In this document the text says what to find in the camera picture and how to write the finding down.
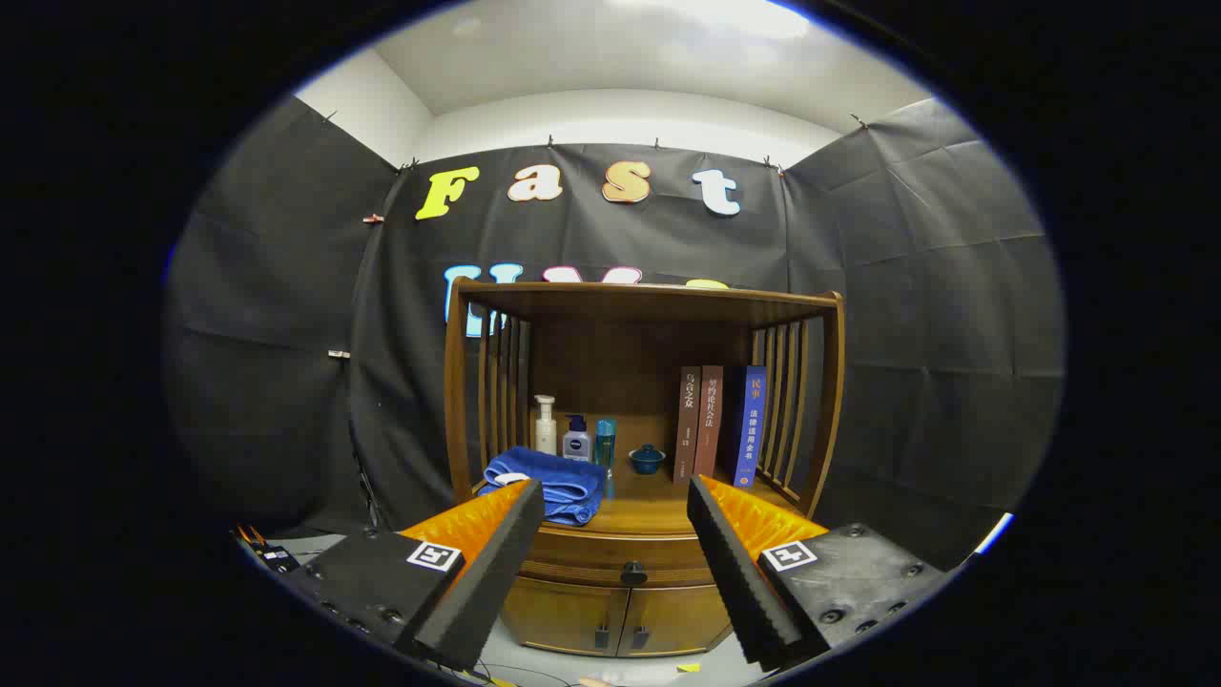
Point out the cream pump bottle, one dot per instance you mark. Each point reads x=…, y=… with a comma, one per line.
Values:
x=546, y=434

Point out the wooden cabinet door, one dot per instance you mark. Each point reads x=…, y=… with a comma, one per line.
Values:
x=563, y=615
x=672, y=620

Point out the blue book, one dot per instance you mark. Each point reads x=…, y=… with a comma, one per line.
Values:
x=751, y=429

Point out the wooden countertop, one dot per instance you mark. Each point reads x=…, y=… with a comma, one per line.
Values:
x=658, y=501

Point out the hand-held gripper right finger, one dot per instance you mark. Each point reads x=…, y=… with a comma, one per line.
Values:
x=734, y=572

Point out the blue lidded teacup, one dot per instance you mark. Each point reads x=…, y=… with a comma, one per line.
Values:
x=647, y=462

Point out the wooden cabinet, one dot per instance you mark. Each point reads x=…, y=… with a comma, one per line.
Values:
x=610, y=363

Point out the reddish brown book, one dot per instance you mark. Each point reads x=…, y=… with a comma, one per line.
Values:
x=709, y=420

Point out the dark brown book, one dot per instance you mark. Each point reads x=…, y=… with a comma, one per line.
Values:
x=687, y=429

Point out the wooden drawer with black knob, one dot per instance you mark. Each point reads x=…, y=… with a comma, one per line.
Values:
x=610, y=549

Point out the folded blue towel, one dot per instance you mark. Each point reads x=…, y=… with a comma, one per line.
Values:
x=563, y=477

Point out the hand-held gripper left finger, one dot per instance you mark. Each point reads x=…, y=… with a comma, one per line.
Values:
x=496, y=572

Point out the white bottle with blue cap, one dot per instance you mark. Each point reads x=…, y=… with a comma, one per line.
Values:
x=576, y=446

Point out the clear teal bottle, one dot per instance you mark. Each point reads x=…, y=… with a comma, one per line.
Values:
x=606, y=444

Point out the small black device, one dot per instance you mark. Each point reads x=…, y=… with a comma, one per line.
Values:
x=277, y=556

